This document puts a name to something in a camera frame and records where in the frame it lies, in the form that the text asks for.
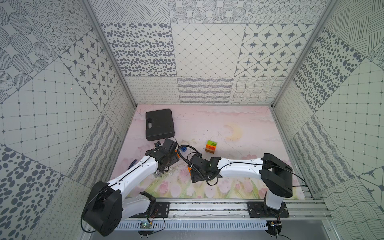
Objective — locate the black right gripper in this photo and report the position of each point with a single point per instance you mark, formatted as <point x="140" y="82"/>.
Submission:
<point x="195" y="177"/>

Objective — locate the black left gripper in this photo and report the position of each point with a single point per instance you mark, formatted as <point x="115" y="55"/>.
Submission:
<point x="165" y="163"/>

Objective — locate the tan 2x4 lego plate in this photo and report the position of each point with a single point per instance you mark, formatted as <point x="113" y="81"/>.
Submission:
<point x="210" y="151"/>

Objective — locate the orange 2x4 lego plate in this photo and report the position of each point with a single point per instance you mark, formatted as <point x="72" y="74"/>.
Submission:
<point x="210" y="147"/>

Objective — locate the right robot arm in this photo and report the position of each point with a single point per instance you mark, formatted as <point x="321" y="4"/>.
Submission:
<point x="276" y="174"/>

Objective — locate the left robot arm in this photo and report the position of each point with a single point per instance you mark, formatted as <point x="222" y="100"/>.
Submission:
<point x="107" y="204"/>

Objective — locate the black plastic case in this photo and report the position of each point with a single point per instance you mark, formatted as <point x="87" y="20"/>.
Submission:
<point x="159" y="125"/>

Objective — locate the green circuit board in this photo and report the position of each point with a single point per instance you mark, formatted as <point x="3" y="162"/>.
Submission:
<point x="145" y="226"/>

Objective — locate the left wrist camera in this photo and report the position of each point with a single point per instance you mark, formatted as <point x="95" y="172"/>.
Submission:
<point x="170" y="145"/>

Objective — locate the aluminium front rail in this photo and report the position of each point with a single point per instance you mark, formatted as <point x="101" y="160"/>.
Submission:
<point x="199" y="210"/>

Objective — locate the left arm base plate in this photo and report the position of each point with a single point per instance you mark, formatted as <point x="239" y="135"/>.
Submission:
<point x="158" y="209"/>

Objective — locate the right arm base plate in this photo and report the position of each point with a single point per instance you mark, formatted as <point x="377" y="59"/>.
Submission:
<point x="260" y="210"/>

